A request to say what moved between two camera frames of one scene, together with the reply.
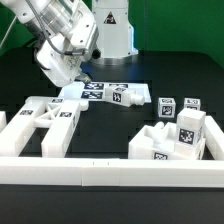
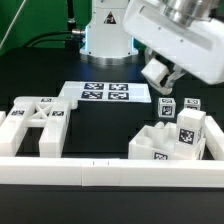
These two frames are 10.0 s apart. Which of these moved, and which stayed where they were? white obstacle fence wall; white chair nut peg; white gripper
Moved: white chair nut peg; white gripper
Stayed: white obstacle fence wall
